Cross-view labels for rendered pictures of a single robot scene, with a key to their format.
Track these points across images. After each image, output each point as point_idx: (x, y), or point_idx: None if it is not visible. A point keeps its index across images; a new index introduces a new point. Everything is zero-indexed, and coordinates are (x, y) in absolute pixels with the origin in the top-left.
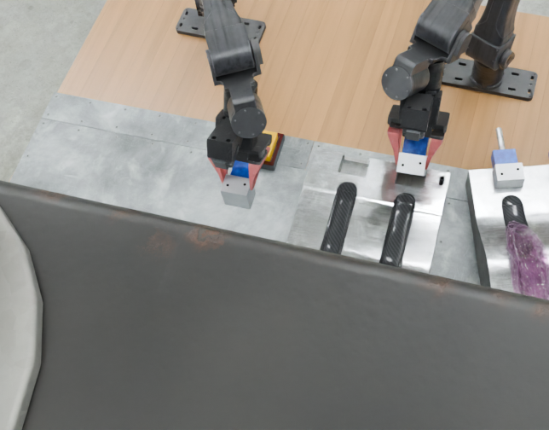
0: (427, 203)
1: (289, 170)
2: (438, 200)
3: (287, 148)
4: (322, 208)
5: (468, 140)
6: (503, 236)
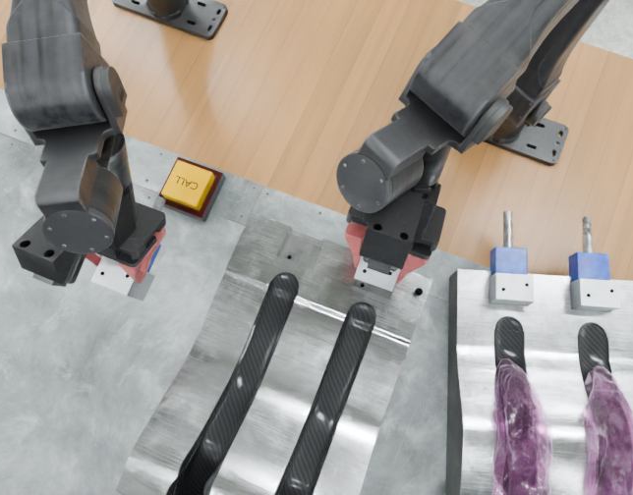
0: (392, 323)
1: (224, 223)
2: (408, 321)
3: (227, 192)
4: (247, 308)
5: (463, 212)
6: (490, 387)
